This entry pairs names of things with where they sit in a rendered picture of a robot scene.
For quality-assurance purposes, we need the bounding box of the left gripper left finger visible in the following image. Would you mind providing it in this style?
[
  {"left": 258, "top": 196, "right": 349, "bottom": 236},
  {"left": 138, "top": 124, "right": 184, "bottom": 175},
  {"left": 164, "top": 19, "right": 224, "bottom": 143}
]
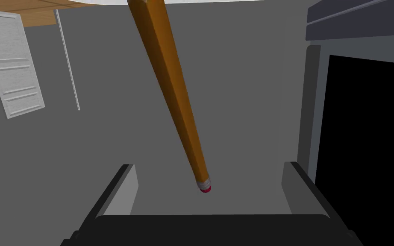
[{"left": 94, "top": 164, "right": 139, "bottom": 220}]

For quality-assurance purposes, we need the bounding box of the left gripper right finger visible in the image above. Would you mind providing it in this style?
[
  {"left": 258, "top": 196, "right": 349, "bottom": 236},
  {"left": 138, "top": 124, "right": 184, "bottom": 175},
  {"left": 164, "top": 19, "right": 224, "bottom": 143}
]
[{"left": 281, "top": 161, "right": 332, "bottom": 219}]

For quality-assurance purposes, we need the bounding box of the dark grey cabinet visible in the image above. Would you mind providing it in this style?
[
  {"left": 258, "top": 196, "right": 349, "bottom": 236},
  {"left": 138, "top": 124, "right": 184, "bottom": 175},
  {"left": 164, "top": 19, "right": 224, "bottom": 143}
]
[{"left": 296, "top": 0, "right": 394, "bottom": 246}]

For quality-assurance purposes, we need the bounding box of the orange pencil with red eraser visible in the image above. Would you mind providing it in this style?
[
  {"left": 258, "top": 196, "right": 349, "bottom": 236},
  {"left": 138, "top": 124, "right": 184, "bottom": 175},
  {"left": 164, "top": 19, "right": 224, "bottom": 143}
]
[{"left": 126, "top": 0, "right": 212, "bottom": 194}]

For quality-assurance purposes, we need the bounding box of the white panelled door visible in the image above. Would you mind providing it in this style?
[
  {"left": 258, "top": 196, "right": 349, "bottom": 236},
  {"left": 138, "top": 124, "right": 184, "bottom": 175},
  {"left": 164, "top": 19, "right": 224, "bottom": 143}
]
[{"left": 0, "top": 9, "right": 46, "bottom": 120}]

